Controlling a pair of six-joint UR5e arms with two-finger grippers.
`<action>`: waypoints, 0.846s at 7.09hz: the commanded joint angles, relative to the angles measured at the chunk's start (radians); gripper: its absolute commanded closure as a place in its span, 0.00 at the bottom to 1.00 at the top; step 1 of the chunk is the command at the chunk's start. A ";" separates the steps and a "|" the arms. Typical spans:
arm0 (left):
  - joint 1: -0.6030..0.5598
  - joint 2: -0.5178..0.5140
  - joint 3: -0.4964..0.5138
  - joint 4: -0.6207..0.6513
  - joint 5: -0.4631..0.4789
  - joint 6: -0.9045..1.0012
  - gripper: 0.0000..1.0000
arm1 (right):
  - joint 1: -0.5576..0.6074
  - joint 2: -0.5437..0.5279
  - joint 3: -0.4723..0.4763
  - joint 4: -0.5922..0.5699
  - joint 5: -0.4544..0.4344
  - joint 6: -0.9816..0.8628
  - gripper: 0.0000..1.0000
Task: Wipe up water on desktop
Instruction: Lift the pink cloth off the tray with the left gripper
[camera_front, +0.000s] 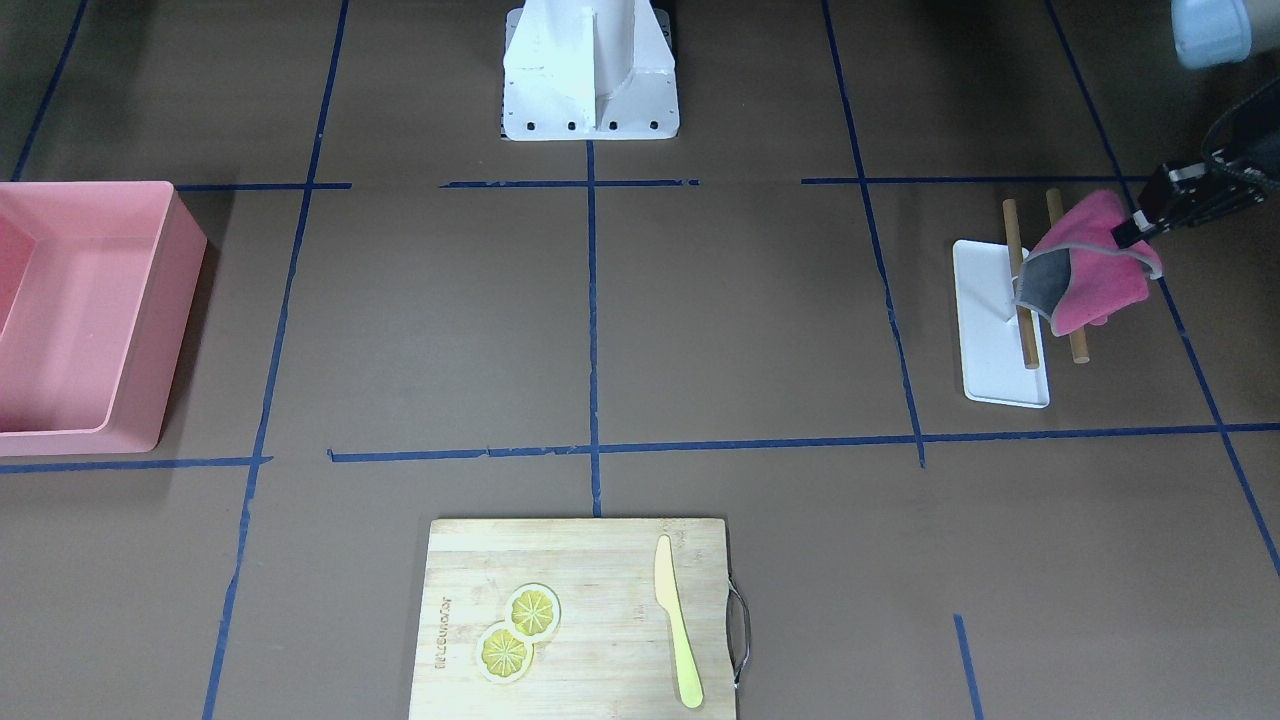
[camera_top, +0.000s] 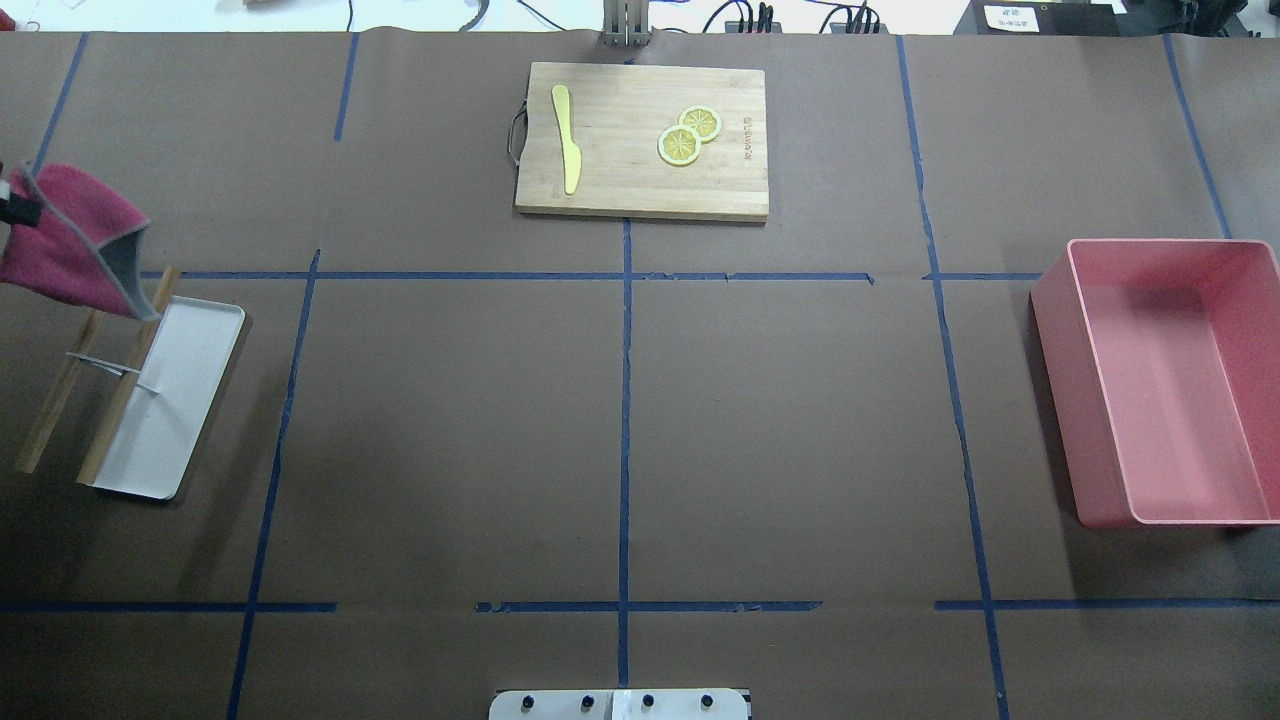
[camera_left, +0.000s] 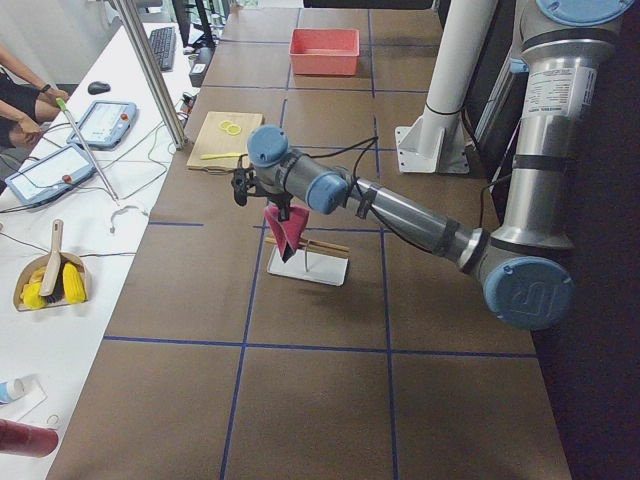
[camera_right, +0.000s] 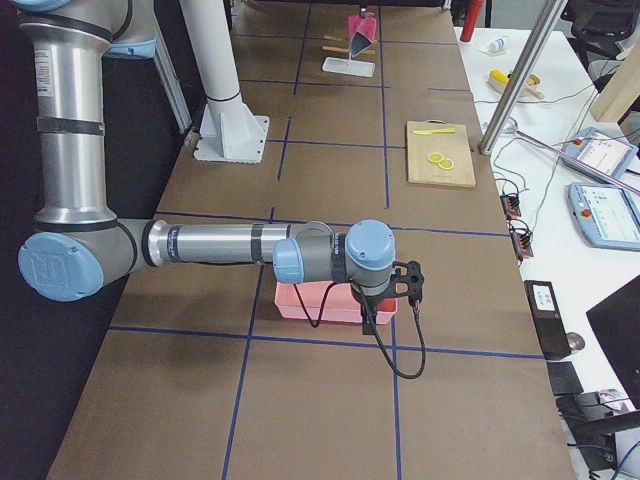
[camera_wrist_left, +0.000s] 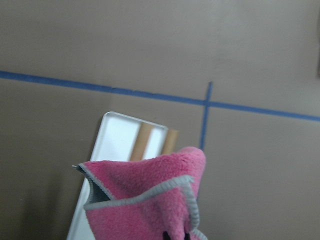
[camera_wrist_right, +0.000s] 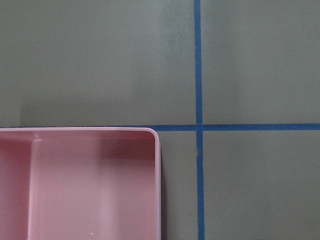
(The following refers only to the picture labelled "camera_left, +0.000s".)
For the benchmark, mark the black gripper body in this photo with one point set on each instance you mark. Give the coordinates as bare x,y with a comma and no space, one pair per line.
278,200

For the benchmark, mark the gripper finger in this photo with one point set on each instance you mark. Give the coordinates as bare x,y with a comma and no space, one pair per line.
284,213

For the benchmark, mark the pink microfiber cloth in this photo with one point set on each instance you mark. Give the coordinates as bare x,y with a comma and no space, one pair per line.
287,233

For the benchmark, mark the wooden rack rod one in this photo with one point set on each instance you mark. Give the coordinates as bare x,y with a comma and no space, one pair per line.
323,245

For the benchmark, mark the white towel rack base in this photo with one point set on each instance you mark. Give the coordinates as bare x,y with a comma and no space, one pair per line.
308,266

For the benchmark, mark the yellow plastic knife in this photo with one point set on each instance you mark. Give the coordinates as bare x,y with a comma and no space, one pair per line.
221,155

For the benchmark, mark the bamboo cutting board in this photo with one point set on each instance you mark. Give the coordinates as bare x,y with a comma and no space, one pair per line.
212,139

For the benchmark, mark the pink plastic bin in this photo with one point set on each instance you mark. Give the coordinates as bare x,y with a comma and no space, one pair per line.
325,52

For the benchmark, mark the black power adapter box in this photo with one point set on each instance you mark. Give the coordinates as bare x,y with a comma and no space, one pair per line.
199,64

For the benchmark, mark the teach pendant far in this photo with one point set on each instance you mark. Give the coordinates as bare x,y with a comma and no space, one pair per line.
105,123

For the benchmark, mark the teach pendant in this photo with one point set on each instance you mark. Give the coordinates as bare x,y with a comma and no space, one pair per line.
105,123
52,176

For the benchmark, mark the black keyboard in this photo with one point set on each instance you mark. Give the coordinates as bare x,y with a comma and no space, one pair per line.
162,42

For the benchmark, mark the black computer mouse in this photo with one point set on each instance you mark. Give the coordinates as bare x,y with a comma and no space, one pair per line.
98,87

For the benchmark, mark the teach pendant near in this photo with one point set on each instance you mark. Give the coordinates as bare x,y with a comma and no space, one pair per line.
52,176

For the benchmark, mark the wooden hand brush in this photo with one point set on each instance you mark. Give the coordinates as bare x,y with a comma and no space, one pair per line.
51,288

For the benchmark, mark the green tipped metal pole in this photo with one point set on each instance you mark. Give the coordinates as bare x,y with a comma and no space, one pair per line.
62,106

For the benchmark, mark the wooden dustpan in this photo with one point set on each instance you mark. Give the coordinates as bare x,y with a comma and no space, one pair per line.
42,261

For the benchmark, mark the seated person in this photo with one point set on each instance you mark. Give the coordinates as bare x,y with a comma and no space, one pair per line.
27,102

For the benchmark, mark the white blue tube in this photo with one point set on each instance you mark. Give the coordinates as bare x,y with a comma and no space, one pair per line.
11,390

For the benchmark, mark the red cylinder bottle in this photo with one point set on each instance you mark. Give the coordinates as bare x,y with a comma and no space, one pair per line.
27,440

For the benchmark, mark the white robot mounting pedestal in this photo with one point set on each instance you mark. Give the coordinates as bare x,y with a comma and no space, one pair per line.
435,142

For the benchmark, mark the aluminium frame post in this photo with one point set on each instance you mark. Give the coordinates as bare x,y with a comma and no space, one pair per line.
140,43

